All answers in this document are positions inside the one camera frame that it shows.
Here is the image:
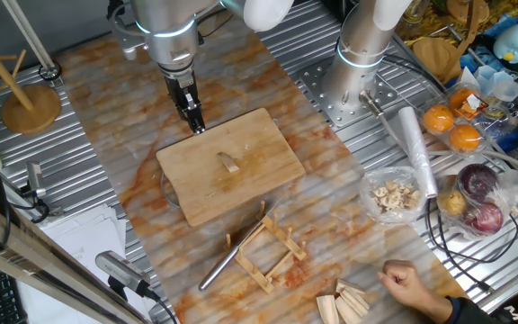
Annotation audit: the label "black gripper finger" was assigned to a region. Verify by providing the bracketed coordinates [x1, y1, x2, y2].
[180, 103, 203, 135]
[191, 93, 207, 131]

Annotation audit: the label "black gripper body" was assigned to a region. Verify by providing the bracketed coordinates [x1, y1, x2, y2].
[163, 69, 199, 119]

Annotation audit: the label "steel kitchen cleaver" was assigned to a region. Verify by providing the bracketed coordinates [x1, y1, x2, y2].
[198, 200, 283, 293]

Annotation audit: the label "peeled lotus root piece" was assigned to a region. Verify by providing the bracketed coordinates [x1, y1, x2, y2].
[216, 151, 241, 174]

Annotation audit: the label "bag of lotus root slices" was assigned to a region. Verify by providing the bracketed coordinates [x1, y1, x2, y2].
[358, 166, 429, 225]

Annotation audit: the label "person's bare hand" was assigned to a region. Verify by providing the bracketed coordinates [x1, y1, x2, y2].
[375, 258, 454, 323]

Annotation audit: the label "orange marble pattern mat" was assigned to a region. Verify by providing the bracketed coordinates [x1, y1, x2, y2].
[55, 13, 468, 324]

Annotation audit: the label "wooden cutting board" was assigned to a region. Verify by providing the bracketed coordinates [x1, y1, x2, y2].
[156, 106, 308, 228]

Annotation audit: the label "round wooden lid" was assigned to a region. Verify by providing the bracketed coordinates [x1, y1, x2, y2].
[0, 0, 63, 136]

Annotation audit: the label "stack of white papers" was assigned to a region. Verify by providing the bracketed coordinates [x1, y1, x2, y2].
[15, 202, 152, 324]

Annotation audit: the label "white tripod leg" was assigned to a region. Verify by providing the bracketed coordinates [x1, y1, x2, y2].
[0, 0, 63, 83]

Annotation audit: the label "wooden peg rack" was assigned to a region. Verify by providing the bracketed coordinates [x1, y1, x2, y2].
[224, 200, 308, 295]

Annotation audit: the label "roll of clear plastic bags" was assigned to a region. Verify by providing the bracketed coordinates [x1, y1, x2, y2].
[397, 105, 440, 200]

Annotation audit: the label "light wooden block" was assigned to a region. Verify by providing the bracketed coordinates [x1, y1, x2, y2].
[335, 278, 367, 296]
[316, 294, 340, 324]
[334, 295, 362, 324]
[340, 287, 371, 318]

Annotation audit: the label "orange fruit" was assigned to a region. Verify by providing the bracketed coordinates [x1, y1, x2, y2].
[447, 123, 483, 152]
[448, 86, 480, 116]
[422, 103, 456, 134]

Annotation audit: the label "wooden stand with round base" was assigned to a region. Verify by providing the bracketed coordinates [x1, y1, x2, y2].
[411, 0, 490, 86]

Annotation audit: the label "yellow patterned cloth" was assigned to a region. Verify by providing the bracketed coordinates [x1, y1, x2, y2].
[396, 0, 518, 49]

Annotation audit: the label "red onion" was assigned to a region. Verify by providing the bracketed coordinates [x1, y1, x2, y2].
[462, 202, 505, 236]
[457, 162, 500, 202]

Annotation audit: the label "oranges in bag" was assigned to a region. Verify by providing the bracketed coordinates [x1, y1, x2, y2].
[418, 82, 518, 159]

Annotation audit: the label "clear plastic measuring cup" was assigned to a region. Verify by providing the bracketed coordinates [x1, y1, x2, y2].
[473, 65, 518, 104]

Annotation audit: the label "light blue plush toy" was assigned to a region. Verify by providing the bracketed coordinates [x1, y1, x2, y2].
[492, 22, 518, 64]

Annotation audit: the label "clear plastic produce bag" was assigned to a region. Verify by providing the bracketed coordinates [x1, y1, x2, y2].
[433, 162, 518, 243]

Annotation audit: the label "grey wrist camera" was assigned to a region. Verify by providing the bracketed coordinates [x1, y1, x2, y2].
[107, 2, 148, 63]

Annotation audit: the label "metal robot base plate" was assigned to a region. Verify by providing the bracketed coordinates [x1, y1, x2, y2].
[298, 56, 399, 129]

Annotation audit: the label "small grey camera on clamp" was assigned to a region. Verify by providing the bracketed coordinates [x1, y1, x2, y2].
[23, 160, 49, 200]

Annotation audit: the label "silver camera on mount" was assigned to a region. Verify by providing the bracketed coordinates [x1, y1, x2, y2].
[94, 249, 153, 299]

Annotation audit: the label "grey robot power cable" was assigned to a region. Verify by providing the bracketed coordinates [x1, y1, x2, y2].
[358, 89, 518, 179]

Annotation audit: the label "aluminium frame bar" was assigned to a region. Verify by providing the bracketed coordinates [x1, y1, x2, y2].
[0, 192, 152, 324]

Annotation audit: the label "thin black cable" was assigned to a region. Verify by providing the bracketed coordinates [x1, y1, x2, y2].
[424, 197, 518, 294]

